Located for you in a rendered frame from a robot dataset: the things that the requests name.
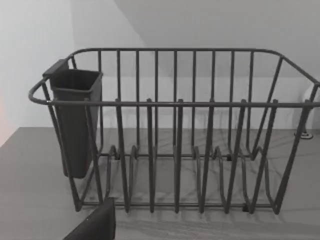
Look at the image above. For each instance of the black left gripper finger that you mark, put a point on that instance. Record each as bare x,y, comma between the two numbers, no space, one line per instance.
100,222

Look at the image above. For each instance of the dark grey cutlery holder cup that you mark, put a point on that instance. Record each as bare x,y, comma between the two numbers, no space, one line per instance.
75,120

